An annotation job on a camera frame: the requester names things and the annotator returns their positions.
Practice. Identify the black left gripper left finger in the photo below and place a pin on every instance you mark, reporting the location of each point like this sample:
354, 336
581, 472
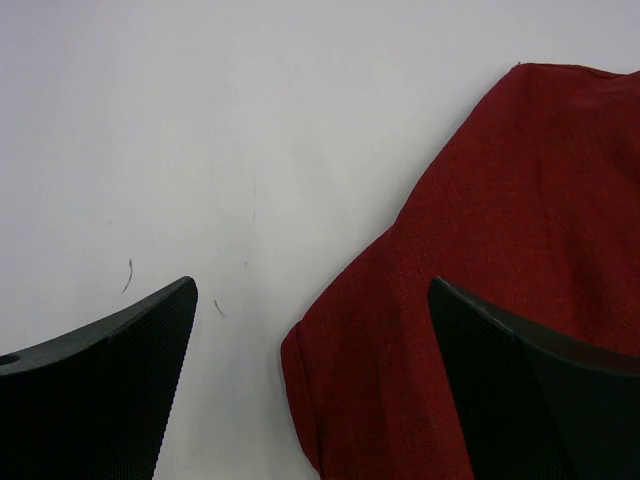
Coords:
94, 403

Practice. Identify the dark red cloth napkin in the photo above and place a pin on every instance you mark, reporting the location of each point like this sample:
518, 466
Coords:
533, 204

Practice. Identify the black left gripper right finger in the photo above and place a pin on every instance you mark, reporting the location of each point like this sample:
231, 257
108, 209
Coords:
534, 403

